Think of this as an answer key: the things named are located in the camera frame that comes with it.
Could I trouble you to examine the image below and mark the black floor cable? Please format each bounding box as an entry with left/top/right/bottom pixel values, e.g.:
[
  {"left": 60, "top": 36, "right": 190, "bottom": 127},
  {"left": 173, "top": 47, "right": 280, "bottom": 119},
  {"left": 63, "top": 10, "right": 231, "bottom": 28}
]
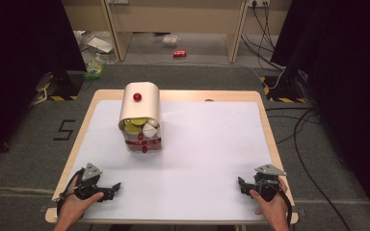
[{"left": 264, "top": 107, "right": 355, "bottom": 231}]

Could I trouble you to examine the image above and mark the beige wooden desk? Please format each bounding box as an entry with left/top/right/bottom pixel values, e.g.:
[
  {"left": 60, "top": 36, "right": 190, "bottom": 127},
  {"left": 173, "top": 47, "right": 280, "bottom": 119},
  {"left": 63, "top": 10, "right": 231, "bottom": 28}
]
[{"left": 61, "top": 0, "right": 294, "bottom": 64}]

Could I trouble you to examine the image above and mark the white floor cable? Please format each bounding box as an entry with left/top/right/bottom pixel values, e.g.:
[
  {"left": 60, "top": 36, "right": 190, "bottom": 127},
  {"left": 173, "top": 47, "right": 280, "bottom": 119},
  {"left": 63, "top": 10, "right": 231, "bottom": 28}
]
[{"left": 130, "top": 40, "right": 285, "bottom": 91}]

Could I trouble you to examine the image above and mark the lime half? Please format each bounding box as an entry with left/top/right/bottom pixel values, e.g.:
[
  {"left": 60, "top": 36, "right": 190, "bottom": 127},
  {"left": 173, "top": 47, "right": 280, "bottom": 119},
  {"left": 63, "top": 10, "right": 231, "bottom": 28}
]
[
  {"left": 123, "top": 123, "right": 144, "bottom": 136},
  {"left": 129, "top": 117, "right": 148, "bottom": 127}
]

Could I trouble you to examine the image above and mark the person's left hand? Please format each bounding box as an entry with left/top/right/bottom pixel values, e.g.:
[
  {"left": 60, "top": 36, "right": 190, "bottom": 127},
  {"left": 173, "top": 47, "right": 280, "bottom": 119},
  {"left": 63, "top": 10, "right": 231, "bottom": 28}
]
[{"left": 57, "top": 174, "right": 105, "bottom": 222}]

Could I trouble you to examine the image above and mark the green plastic bag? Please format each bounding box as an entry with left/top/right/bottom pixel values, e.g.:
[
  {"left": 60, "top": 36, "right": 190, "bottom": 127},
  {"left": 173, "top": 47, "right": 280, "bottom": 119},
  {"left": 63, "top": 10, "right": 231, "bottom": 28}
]
[{"left": 83, "top": 59, "right": 107, "bottom": 81}]

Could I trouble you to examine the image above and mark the white wall socket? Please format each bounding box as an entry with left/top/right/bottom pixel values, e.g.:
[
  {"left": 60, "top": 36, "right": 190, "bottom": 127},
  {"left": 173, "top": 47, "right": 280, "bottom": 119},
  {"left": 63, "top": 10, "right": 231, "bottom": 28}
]
[{"left": 247, "top": 0, "right": 271, "bottom": 9}]

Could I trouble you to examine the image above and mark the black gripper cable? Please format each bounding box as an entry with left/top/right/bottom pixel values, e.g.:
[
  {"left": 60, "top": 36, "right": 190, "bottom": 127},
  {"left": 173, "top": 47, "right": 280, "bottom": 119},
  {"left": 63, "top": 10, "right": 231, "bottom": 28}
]
[
  {"left": 56, "top": 168, "right": 85, "bottom": 219},
  {"left": 278, "top": 185, "right": 294, "bottom": 229}
]

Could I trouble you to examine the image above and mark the person's right hand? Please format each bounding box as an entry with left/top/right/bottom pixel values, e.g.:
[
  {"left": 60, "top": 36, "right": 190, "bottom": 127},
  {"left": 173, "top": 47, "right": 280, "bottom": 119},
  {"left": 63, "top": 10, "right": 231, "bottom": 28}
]
[{"left": 250, "top": 176, "right": 290, "bottom": 225}]

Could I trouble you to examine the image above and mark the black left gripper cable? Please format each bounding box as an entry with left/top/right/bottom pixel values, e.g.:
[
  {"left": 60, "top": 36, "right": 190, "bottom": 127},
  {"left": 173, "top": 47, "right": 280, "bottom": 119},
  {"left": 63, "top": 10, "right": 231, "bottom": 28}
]
[{"left": 56, "top": 168, "right": 85, "bottom": 219}]

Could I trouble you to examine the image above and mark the black curtain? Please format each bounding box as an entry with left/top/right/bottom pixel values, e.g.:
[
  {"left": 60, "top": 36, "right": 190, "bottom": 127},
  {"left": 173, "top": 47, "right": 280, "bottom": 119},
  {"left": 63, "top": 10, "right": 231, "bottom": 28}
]
[
  {"left": 270, "top": 0, "right": 370, "bottom": 227},
  {"left": 0, "top": 0, "right": 88, "bottom": 167}
]

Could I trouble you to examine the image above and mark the wooden table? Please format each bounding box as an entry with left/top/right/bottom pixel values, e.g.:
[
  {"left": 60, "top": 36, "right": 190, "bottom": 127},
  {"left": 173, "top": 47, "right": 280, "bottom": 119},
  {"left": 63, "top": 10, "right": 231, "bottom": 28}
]
[{"left": 44, "top": 89, "right": 300, "bottom": 225}]

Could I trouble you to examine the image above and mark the white table mat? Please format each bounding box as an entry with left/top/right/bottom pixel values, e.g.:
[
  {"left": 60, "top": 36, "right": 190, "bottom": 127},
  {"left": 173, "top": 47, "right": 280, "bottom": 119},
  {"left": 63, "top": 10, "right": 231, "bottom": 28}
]
[{"left": 55, "top": 99, "right": 282, "bottom": 222}]

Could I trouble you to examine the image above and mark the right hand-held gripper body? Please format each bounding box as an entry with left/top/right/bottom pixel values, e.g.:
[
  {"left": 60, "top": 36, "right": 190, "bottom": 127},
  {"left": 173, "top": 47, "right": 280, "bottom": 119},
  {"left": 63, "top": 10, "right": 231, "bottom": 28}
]
[{"left": 251, "top": 164, "right": 287, "bottom": 203}]

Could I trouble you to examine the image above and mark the black stand base striped tape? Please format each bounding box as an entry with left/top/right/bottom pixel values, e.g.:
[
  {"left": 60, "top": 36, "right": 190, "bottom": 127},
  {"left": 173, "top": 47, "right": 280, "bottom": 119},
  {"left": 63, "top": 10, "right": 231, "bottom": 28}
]
[
  {"left": 259, "top": 74, "right": 306, "bottom": 104},
  {"left": 34, "top": 71, "right": 85, "bottom": 102}
]

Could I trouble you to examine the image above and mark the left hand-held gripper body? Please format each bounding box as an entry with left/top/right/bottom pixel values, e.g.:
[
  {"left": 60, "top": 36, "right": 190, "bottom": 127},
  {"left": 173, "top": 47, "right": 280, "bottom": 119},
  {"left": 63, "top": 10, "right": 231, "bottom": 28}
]
[{"left": 74, "top": 163, "right": 111, "bottom": 200}]

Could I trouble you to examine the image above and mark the black cable bundle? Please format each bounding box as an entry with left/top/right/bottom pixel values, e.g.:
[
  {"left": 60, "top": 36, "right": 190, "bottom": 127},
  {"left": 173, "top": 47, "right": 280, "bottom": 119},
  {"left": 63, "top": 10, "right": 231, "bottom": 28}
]
[{"left": 240, "top": 2, "right": 285, "bottom": 72}]

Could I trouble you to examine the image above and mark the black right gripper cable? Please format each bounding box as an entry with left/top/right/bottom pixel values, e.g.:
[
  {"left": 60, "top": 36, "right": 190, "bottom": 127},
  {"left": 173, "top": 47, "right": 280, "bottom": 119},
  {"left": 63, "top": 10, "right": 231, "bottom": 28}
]
[{"left": 278, "top": 185, "right": 294, "bottom": 229}]

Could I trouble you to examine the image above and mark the white flat board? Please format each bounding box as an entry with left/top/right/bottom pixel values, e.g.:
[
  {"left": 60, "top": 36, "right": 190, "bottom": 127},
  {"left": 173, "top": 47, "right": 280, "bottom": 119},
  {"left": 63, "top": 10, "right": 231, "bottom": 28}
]
[{"left": 86, "top": 35, "right": 115, "bottom": 54}]

